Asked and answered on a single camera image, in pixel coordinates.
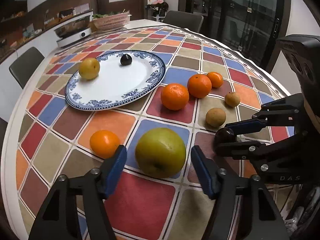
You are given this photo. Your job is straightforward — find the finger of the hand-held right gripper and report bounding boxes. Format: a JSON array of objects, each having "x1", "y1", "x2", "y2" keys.
[
  {"x1": 224, "y1": 93, "x2": 304, "y2": 134},
  {"x1": 214, "y1": 141, "x2": 275, "y2": 161}
]

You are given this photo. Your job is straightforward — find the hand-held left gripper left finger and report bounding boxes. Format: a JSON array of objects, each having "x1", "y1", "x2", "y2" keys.
[{"x1": 28, "y1": 145, "x2": 127, "y2": 240}]

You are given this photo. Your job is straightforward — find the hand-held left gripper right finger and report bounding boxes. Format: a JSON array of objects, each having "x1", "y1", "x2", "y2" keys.
[{"x1": 191, "y1": 145, "x2": 292, "y2": 240}]

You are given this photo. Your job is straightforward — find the dark purple plum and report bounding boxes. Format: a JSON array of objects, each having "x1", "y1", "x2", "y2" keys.
[
  {"x1": 120, "y1": 53, "x2": 133, "y2": 66},
  {"x1": 214, "y1": 127, "x2": 238, "y2": 146}
]

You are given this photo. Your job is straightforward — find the brown longan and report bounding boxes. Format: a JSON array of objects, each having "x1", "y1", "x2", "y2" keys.
[
  {"x1": 224, "y1": 92, "x2": 241, "y2": 107},
  {"x1": 205, "y1": 107, "x2": 227, "y2": 128}
]

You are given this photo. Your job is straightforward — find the large green pear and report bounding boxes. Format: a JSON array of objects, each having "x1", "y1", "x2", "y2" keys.
[{"x1": 135, "y1": 127, "x2": 187, "y2": 179}]

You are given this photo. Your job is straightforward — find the small orange tangerine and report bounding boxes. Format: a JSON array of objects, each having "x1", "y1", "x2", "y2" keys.
[{"x1": 206, "y1": 72, "x2": 224, "y2": 88}]

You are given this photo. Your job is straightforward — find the large orange tangerine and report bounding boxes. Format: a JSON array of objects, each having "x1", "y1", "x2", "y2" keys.
[{"x1": 160, "y1": 83, "x2": 190, "y2": 111}]

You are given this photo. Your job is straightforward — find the blue and white plate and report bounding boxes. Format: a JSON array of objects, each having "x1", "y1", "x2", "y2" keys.
[{"x1": 64, "y1": 50, "x2": 167, "y2": 111}]

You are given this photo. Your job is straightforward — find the colourful checkered tablecloth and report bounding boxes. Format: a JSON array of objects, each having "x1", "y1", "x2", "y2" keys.
[{"x1": 15, "y1": 25, "x2": 295, "y2": 240}]

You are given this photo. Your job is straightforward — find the small yellow pear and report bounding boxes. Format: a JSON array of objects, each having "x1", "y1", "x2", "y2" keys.
[{"x1": 79, "y1": 57, "x2": 101, "y2": 80}]

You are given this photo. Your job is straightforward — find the glass sliding door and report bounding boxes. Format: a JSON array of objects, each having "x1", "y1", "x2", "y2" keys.
[{"x1": 185, "y1": 0, "x2": 293, "y2": 63}]

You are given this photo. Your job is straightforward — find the grey dining chair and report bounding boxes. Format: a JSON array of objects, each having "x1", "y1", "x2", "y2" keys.
[
  {"x1": 9, "y1": 46, "x2": 45, "y2": 89},
  {"x1": 162, "y1": 10, "x2": 204, "y2": 33}
]

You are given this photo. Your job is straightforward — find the white induction cooker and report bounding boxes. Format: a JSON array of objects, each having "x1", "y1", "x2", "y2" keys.
[{"x1": 55, "y1": 26, "x2": 92, "y2": 48}]

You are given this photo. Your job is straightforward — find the pink and black toy stroller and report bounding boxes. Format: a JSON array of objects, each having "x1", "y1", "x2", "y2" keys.
[{"x1": 146, "y1": 0, "x2": 169, "y2": 22}]

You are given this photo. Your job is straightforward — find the pink round basket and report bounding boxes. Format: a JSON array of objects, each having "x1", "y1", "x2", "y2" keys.
[{"x1": 89, "y1": 11, "x2": 132, "y2": 30}]

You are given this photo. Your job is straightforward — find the steel pot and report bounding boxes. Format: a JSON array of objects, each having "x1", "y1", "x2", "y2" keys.
[{"x1": 54, "y1": 14, "x2": 92, "y2": 37}]

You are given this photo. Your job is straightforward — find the green leafy vegetables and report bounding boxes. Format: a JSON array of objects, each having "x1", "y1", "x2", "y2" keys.
[{"x1": 92, "y1": 11, "x2": 123, "y2": 20}]

